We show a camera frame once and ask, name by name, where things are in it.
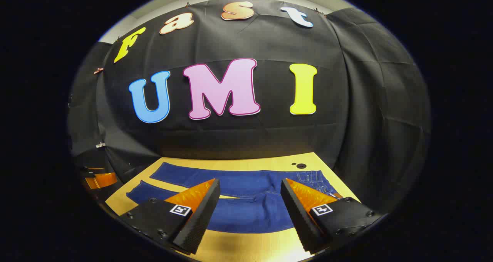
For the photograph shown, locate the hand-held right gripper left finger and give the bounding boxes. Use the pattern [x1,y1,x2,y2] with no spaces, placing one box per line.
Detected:
[117,178,221,255]

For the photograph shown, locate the blue denim jeans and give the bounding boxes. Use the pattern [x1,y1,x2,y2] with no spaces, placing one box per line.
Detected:
[126,162,343,233]

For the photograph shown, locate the black backdrop cloth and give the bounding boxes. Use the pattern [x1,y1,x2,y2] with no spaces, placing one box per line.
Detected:
[67,0,431,212]

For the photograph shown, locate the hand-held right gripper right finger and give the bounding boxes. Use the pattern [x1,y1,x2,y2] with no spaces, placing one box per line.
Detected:
[280,178,386,254]

